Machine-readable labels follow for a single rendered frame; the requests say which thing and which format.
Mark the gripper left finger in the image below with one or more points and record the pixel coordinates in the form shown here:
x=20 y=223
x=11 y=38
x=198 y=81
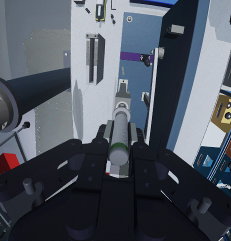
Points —
x=51 y=162

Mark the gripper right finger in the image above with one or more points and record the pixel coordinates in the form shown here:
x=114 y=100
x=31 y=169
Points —
x=173 y=165

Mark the grey knurled go-pin gauge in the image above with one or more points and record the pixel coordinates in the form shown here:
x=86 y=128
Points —
x=120 y=131

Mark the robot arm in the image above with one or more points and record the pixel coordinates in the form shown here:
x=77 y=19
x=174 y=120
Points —
x=2 y=109

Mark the grey latch block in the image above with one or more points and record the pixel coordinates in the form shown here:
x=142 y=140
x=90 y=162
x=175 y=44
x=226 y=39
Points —
x=123 y=98

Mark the grey cylinder pin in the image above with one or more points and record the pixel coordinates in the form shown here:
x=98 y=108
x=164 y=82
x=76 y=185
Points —
x=161 y=53

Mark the small black pin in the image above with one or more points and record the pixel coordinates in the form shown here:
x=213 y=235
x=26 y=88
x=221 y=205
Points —
x=88 y=11

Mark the blue bin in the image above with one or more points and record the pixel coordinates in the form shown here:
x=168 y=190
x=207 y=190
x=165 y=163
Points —
x=205 y=160
x=228 y=173

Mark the grey rod with black knob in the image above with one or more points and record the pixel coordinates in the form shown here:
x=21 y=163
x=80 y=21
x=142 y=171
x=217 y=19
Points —
x=26 y=124

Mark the red box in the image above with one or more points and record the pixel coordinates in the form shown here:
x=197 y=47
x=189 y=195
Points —
x=6 y=162

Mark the blue shelf unit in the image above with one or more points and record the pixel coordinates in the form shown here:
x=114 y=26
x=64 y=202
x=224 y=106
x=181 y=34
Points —
x=221 y=169

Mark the yellow bin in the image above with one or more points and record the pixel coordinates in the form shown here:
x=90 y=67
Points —
x=223 y=113

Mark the dark navy board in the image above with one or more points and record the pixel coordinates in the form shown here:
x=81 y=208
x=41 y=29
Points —
x=173 y=84

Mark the black ball knob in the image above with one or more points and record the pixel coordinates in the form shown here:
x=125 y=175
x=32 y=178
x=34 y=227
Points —
x=148 y=62

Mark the grey bin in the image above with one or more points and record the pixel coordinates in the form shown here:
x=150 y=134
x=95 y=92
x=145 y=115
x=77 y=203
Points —
x=230 y=71

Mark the purple strip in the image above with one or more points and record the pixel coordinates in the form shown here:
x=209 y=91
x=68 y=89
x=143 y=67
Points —
x=129 y=56

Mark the grey box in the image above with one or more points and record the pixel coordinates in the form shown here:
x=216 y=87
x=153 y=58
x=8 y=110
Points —
x=176 y=29

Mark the blue panel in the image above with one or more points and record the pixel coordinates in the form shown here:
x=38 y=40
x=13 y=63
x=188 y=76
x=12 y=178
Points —
x=136 y=34

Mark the grey round bolt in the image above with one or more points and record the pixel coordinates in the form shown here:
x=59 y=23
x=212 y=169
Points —
x=129 y=19

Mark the black screw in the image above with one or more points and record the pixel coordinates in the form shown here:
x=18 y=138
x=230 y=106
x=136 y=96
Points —
x=113 y=21
x=112 y=16

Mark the yellow tray with white cylinder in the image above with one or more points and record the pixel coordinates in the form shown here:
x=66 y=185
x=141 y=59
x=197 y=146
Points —
x=100 y=9

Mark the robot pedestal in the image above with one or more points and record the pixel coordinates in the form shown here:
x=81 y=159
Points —
x=42 y=88

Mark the white bracket with black tab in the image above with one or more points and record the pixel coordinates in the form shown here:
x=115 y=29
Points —
x=145 y=96

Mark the white side rail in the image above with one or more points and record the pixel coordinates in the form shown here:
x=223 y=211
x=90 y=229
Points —
x=152 y=84

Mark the white slotted bracket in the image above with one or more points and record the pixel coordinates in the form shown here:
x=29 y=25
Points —
x=95 y=56

